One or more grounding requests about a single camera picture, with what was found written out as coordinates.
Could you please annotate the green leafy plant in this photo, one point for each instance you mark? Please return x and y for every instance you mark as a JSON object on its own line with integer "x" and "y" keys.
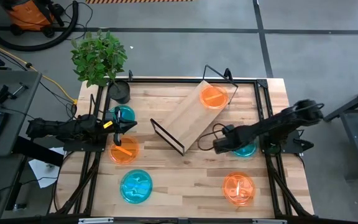
{"x": 98, "y": 59}

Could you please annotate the silver metal bracket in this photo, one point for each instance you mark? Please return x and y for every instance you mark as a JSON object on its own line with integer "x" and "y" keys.
{"x": 95, "y": 220}
{"x": 269, "y": 221}

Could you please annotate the white paper sheet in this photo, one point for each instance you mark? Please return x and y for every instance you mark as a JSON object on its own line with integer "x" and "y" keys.
{"x": 42, "y": 174}

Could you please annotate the wooden shelf with black frame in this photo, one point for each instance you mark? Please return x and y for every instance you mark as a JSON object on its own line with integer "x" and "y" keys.
{"x": 188, "y": 121}

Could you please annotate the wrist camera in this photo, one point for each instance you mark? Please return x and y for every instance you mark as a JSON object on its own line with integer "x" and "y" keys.
{"x": 229, "y": 129}
{"x": 109, "y": 116}

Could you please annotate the black hand tool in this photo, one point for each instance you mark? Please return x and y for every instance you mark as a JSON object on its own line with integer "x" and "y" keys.
{"x": 3, "y": 95}

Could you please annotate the grey desk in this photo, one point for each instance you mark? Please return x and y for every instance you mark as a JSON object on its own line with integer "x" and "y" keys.
{"x": 17, "y": 124}

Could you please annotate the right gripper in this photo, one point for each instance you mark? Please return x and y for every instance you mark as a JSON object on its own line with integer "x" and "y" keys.
{"x": 221, "y": 146}

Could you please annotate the black plant pot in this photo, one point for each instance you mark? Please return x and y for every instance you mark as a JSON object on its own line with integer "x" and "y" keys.
{"x": 120, "y": 92}

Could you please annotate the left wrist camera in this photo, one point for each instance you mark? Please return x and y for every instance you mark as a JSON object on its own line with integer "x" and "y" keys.
{"x": 109, "y": 116}

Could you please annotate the black table clamp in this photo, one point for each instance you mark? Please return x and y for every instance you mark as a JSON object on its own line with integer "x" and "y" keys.
{"x": 130, "y": 76}
{"x": 227, "y": 74}

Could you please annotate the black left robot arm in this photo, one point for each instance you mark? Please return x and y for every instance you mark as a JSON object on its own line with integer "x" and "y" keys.
{"x": 57, "y": 127}

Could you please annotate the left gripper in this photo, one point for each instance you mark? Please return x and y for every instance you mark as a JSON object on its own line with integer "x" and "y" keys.
{"x": 114, "y": 128}

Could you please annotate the black aluminium table frame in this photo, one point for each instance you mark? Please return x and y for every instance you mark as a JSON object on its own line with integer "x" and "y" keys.
{"x": 166, "y": 80}

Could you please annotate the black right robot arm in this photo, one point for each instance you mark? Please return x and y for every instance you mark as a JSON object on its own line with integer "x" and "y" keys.
{"x": 269, "y": 124}

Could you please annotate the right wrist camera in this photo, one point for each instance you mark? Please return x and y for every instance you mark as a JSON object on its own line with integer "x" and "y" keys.
{"x": 229, "y": 129}

